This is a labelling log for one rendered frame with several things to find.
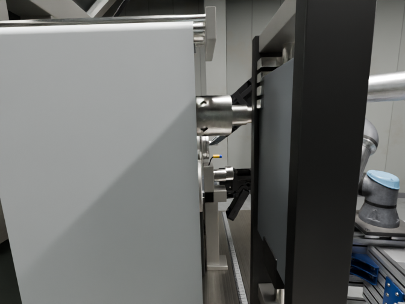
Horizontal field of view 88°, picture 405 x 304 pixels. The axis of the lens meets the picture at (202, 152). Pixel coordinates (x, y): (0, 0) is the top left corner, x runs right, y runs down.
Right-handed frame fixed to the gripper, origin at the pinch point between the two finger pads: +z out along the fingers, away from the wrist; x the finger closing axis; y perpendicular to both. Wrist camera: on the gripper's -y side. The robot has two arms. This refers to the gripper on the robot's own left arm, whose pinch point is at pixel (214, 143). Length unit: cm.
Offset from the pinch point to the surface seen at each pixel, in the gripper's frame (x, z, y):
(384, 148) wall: -248, -176, -209
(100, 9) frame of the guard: -15, 0, 56
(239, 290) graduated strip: 15.2, 19.3, -30.1
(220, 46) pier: -259, -88, 64
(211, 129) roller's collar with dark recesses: 29.5, -2.2, 6.0
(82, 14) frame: -6, 4, 53
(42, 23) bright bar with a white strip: 34.3, 4.5, 28.8
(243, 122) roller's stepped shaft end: 28.2, -6.6, 3.4
